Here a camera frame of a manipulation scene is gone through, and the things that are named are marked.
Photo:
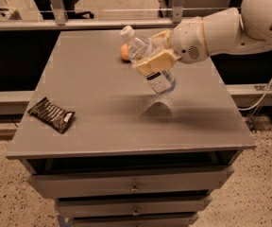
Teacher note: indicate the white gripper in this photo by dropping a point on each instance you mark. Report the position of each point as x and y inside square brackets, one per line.
[188, 43]

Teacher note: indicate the blue label plastic water bottle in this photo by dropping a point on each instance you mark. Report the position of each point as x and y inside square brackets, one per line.
[152, 61]

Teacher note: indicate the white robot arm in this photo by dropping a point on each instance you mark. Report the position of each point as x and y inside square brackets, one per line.
[247, 30]

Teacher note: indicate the orange round fruit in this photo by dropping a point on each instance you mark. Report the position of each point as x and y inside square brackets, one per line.
[124, 52]

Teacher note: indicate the grey drawer cabinet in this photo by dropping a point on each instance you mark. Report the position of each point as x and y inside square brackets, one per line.
[120, 124]

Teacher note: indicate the black snack bag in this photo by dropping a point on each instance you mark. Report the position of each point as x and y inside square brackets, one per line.
[52, 115]

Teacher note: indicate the top grey drawer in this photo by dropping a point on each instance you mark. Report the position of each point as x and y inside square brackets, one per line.
[100, 184]

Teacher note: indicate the grey drawer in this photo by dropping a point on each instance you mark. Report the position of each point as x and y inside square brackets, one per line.
[166, 220]
[132, 206]
[100, 184]

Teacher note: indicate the middle grey drawer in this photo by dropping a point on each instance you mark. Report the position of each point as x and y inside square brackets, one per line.
[132, 206]

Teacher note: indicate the bottom grey drawer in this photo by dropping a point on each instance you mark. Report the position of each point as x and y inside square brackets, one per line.
[166, 220]

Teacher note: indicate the metal rail frame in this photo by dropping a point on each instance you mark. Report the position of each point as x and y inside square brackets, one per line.
[24, 14]

